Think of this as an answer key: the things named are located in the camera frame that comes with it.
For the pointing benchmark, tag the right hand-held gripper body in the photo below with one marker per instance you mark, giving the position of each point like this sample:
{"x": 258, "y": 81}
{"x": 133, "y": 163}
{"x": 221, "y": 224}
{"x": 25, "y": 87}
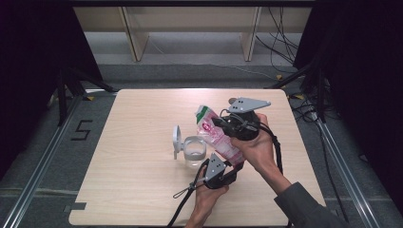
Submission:
{"x": 247, "y": 104}

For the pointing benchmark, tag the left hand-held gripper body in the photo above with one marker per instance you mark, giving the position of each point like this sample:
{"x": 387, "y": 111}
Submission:
{"x": 215, "y": 167}

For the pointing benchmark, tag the pink and white packet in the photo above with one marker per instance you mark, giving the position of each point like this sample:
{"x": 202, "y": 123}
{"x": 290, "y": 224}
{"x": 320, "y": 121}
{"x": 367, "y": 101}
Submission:
{"x": 215, "y": 137}

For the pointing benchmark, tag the clear jar with grey lid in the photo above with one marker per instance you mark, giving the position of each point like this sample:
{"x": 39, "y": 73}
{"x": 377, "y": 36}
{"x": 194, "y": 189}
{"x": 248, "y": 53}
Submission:
{"x": 194, "y": 151}

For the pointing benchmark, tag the person's right hand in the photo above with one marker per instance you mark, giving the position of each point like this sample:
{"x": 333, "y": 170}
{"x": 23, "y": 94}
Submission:
{"x": 259, "y": 152}

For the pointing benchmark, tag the person's left hand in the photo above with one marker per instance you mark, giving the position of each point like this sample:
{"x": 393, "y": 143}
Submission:
{"x": 206, "y": 199}

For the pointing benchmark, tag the grey round table grommet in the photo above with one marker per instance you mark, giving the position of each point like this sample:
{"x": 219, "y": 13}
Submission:
{"x": 231, "y": 100}

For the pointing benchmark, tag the black metal stand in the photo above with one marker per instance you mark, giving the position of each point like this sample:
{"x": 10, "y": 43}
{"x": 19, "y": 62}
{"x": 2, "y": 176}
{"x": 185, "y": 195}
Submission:
{"x": 62, "y": 95}
{"x": 320, "y": 95}

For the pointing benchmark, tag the light wooden shelf unit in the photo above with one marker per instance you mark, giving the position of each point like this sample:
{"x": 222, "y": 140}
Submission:
{"x": 190, "y": 19}

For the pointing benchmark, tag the dark curtain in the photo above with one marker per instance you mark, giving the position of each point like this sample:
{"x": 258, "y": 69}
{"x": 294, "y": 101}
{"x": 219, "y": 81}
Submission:
{"x": 364, "y": 79}
{"x": 28, "y": 63}

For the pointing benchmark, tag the black tape strip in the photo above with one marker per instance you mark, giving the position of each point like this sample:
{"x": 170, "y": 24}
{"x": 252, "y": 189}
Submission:
{"x": 78, "y": 206}

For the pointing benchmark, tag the aluminium floor rail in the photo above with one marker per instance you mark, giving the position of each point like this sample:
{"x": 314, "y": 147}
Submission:
{"x": 345, "y": 171}
{"x": 38, "y": 171}

